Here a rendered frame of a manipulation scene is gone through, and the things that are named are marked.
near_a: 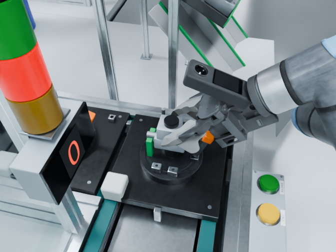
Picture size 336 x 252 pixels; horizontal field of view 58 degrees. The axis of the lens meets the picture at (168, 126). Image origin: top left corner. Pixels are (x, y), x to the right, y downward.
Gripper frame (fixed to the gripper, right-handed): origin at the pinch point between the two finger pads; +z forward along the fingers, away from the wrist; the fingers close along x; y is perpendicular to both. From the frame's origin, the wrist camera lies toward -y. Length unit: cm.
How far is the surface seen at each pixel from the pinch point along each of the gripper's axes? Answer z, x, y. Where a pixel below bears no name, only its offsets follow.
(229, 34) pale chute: -2.7, 47.6, 10.1
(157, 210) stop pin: 6.6, -12.8, 8.7
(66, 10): 64, 80, -28
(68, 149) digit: -3.3, -19.7, -16.2
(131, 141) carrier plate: 14.0, 2.8, 1.6
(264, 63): -3, 58, 31
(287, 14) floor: 25, 280, 122
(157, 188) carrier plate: 7.2, -8.2, 7.7
